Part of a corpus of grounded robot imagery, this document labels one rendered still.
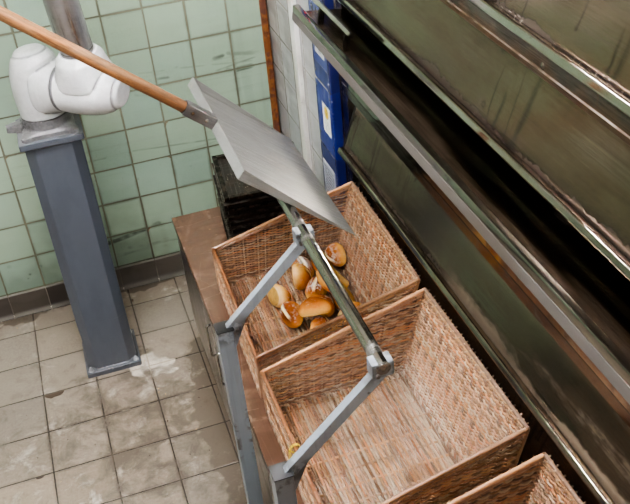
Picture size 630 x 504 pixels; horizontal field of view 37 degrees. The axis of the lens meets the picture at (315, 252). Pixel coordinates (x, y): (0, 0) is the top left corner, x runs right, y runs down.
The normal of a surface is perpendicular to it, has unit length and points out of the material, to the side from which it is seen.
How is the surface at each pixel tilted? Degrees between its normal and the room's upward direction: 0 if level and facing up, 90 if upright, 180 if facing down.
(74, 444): 0
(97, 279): 90
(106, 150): 90
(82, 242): 90
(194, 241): 0
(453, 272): 70
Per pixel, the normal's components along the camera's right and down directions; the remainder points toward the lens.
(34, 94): -0.31, 0.54
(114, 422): -0.08, -0.81
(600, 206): -0.92, -0.04
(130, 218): 0.32, 0.53
